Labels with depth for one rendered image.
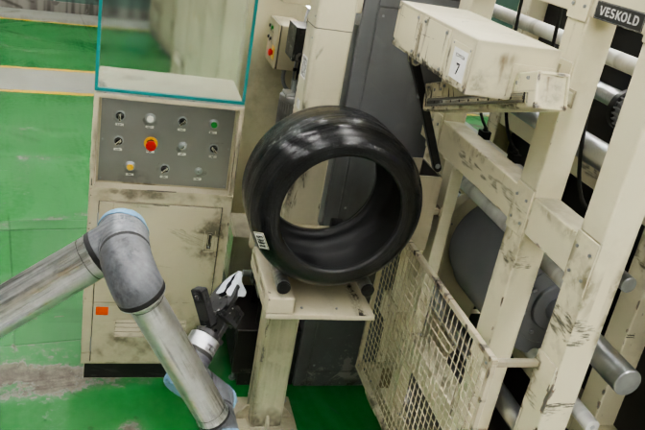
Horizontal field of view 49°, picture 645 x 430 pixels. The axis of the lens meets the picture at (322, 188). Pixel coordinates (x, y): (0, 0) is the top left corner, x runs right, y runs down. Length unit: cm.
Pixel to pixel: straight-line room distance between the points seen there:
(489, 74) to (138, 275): 99
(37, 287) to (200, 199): 120
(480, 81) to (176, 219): 146
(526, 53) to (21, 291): 136
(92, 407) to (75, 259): 148
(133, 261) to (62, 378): 172
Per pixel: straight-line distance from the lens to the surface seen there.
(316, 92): 241
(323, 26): 236
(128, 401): 318
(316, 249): 248
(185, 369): 179
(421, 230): 265
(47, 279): 177
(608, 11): 196
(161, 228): 289
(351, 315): 237
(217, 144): 282
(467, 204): 298
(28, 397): 322
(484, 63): 187
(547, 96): 187
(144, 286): 163
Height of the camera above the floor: 203
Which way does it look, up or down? 22 degrees down
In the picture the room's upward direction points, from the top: 10 degrees clockwise
